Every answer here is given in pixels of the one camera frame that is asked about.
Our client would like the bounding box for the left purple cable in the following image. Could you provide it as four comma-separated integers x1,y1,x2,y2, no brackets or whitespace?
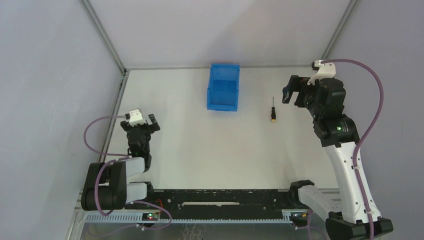
82,114,174,233

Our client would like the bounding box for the small electronics board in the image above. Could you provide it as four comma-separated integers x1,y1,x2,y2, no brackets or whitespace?
141,212,160,222

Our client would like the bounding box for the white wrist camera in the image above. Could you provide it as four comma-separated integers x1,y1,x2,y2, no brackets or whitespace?
125,108,147,127
307,59,336,86

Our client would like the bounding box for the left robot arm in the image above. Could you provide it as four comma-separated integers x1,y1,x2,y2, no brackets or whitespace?
81,111,161,216

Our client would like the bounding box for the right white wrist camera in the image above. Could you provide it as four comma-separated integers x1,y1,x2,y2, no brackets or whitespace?
307,59,336,86

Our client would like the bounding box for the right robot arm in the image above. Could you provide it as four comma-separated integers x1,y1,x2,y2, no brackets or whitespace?
282,75,394,240

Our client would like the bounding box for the black yellow screwdriver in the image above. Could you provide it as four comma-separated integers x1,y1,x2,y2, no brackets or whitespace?
270,97,276,122

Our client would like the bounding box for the grey slotted cable duct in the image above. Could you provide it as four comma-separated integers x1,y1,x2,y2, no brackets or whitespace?
85,211,300,224

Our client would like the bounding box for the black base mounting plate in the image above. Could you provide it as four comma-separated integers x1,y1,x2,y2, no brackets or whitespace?
145,189,309,217

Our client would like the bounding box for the blue plastic bin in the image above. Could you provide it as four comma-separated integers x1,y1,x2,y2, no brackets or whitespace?
206,63,240,112

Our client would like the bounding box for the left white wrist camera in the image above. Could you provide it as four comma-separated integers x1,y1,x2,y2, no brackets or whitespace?
125,108,147,127

